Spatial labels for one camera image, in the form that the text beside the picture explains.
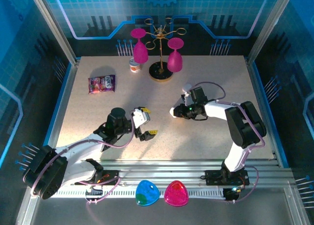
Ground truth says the gold glass rack black base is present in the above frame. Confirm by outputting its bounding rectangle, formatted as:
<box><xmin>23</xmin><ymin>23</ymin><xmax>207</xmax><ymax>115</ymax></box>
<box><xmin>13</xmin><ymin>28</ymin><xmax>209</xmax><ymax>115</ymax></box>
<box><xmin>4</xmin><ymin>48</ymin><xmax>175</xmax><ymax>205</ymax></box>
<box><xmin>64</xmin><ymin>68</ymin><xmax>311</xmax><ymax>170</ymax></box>
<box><xmin>144</xmin><ymin>17</ymin><xmax>187</xmax><ymax>82</ymax></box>

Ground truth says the purple candy bag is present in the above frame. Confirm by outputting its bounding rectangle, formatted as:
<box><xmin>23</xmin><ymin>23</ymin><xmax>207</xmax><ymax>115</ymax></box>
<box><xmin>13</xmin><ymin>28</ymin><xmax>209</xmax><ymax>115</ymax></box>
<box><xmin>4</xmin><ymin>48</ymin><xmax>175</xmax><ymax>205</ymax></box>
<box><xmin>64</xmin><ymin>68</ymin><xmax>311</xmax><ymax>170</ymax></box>
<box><xmin>88</xmin><ymin>74</ymin><xmax>117</xmax><ymax>95</ymax></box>

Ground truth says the pink wine glass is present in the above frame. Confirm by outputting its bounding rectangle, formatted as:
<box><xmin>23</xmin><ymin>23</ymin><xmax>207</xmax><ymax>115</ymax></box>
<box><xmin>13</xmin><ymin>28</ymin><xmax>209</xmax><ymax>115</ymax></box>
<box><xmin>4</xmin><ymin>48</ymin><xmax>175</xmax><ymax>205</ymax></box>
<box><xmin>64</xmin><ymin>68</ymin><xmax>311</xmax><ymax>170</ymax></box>
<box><xmin>167</xmin><ymin>37</ymin><xmax>184</xmax><ymax>73</ymax></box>
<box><xmin>130</xmin><ymin>28</ymin><xmax>149</xmax><ymax>64</ymax></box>

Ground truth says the blue triangular plate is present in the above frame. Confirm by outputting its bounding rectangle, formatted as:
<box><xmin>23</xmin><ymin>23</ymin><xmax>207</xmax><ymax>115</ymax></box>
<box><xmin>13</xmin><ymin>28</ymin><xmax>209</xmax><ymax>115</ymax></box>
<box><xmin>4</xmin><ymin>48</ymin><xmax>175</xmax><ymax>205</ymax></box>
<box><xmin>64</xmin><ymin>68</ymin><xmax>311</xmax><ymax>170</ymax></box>
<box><xmin>135</xmin><ymin>179</ymin><xmax>160</xmax><ymax>207</ymax></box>

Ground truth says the pink triangular plate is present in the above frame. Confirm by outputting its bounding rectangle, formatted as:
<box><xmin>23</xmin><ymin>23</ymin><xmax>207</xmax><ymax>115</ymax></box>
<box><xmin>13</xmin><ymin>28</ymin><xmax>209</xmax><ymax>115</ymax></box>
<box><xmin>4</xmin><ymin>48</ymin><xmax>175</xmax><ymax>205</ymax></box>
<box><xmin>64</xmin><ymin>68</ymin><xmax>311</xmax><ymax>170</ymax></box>
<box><xmin>163</xmin><ymin>180</ymin><xmax>189</xmax><ymax>207</ymax></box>

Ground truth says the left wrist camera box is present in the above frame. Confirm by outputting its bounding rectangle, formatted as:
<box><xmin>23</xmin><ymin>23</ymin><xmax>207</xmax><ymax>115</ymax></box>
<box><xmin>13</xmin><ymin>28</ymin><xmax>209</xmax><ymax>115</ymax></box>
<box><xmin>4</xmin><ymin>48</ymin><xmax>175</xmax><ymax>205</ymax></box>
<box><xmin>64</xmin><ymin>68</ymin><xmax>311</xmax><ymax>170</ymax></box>
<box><xmin>131</xmin><ymin>107</ymin><xmax>151</xmax><ymax>128</ymax></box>

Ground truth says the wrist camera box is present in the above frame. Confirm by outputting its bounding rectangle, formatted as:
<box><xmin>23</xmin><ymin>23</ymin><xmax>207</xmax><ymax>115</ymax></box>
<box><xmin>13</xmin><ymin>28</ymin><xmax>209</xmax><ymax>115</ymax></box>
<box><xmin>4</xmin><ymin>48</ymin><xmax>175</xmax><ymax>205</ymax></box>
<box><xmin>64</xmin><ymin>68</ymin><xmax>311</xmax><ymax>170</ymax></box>
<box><xmin>131</xmin><ymin>107</ymin><xmax>151</xmax><ymax>128</ymax></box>
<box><xmin>181</xmin><ymin>88</ymin><xmax>192</xmax><ymax>106</ymax></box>

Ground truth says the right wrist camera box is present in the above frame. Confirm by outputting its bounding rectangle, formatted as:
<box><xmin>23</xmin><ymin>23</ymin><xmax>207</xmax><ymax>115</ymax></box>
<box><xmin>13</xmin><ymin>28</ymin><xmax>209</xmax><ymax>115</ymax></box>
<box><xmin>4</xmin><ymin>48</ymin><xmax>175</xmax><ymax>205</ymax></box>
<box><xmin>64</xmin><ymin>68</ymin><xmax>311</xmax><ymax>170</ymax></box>
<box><xmin>181</xmin><ymin>88</ymin><xmax>192</xmax><ymax>106</ymax></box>

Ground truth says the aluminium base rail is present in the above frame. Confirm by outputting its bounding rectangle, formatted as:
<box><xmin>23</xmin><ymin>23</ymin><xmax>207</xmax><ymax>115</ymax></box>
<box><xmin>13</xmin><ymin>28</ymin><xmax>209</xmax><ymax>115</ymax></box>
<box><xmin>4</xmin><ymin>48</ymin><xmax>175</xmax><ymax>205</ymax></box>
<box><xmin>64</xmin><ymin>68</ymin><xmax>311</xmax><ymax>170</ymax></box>
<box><xmin>28</xmin><ymin>160</ymin><xmax>296</xmax><ymax>189</ymax></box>

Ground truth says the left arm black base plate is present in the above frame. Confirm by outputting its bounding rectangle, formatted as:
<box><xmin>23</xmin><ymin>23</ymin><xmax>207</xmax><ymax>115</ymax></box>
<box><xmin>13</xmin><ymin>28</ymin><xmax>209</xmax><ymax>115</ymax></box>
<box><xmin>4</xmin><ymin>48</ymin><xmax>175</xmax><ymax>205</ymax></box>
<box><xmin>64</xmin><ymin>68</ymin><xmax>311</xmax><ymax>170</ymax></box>
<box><xmin>80</xmin><ymin>169</ymin><xmax>121</xmax><ymax>186</ymax></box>

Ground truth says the aluminium table side rail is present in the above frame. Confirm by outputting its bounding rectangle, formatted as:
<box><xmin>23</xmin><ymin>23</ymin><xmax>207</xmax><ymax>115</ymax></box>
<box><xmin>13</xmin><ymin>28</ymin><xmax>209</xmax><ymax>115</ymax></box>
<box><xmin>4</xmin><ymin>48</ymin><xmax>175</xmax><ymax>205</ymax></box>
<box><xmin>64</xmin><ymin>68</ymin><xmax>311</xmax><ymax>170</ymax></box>
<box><xmin>244</xmin><ymin>56</ymin><xmax>289</xmax><ymax>168</ymax></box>
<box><xmin>43</xmin><ymin>58</ymin><xmax>81</xmax><ymax>168</ymax></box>

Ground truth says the white slotted cable duct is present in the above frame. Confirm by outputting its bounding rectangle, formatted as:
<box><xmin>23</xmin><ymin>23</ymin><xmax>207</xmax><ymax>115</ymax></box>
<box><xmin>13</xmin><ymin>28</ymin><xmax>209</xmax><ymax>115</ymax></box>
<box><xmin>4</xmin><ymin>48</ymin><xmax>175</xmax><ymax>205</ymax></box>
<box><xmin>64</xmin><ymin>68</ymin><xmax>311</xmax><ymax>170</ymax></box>
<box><xmin>52</xmin><ymin>189</ymin><xmax>225</xmax><ymax>200</ymax></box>

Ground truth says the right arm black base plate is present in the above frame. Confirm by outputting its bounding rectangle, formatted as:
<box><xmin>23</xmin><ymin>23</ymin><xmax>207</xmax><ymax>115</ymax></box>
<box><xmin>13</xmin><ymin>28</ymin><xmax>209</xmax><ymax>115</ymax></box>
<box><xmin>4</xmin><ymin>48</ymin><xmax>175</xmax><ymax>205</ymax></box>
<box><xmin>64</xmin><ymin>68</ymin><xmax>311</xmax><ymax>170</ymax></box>
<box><xmin>204</xmin><ymin>170</ymin><xmax>250</xmax><ymax>186</ymax></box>

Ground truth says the black control board with wires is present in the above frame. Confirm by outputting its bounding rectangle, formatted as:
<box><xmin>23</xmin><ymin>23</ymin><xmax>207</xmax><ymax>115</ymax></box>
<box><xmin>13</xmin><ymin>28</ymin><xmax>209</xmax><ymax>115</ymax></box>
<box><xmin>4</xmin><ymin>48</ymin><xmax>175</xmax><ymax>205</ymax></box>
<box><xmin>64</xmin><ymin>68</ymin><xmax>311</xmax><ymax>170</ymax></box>
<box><xmin>84</xmin><ymin>184</ymin><xmax>104</xmax><ymax>205</ymax></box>
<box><xmin>222</xmin><ymin>185</ymin><xmax>243</xmax><ymax>203</ymax></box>

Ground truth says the aluminium frame post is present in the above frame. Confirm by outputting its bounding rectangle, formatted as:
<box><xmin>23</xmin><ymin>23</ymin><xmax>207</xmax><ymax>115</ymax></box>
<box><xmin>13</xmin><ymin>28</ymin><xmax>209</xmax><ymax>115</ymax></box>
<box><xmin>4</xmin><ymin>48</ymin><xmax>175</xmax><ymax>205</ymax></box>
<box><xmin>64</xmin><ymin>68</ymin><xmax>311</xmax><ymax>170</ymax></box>
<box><xmin>246</xmin><ymin>0</ymin><xmax>292</xmax><ymax>64</ymax></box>
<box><xmin>27</xmin><ymin>0</ymin><xmax>80</xmax><ymax>65</ymax></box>

